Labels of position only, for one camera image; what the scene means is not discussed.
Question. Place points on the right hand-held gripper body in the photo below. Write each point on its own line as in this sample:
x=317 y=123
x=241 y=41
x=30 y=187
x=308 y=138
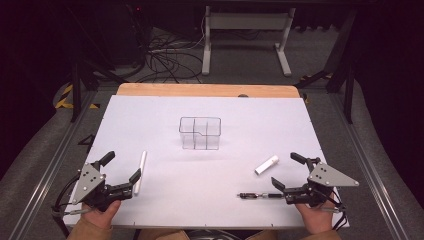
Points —
x=328 y=176

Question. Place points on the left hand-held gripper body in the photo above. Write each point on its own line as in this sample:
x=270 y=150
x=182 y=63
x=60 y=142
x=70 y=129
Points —
x=88 y=181

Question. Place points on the long white pen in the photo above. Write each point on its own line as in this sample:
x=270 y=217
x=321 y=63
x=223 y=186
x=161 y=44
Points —
x=141 y=166

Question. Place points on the black pen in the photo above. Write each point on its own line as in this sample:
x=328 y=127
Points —
x=253 y=195

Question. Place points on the clear plastic organizer box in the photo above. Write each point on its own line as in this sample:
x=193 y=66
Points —
x=200 y=133

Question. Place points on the person's left hand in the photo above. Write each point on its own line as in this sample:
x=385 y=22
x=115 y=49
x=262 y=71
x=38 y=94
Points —
x=100 y=218

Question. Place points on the person's right hand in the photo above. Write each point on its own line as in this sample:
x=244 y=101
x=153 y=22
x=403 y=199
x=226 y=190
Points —
x=316 y=218

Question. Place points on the white board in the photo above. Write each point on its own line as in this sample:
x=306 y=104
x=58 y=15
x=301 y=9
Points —
x=206 y=186

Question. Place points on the yellow black hazard tape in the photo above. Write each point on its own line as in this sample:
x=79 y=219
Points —
x=65 y=100

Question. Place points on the black metal stand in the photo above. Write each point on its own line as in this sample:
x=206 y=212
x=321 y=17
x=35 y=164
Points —
x=348 y=83
x=76 y=90

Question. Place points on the wooden table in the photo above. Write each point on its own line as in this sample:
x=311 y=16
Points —
x=206 y=90

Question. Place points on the black equipment box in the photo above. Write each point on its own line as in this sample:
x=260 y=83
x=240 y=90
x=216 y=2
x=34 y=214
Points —
x=128 y=33

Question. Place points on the white metal stand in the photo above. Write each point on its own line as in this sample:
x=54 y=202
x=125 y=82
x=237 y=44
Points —
x=246 y=21

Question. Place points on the black triangular bracket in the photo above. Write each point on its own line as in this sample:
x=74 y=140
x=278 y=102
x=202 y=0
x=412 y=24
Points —
x=87 y=140

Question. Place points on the aluminium rail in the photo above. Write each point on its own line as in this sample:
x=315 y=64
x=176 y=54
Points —
x=370 y=166
x=50 y=173

